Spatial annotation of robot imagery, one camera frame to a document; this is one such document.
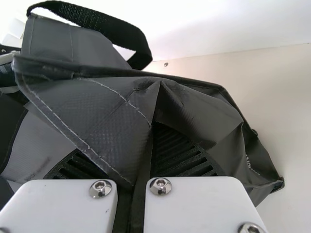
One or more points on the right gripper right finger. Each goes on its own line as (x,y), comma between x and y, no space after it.
(199,204)

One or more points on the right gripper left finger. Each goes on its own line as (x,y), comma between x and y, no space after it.
(60,206)

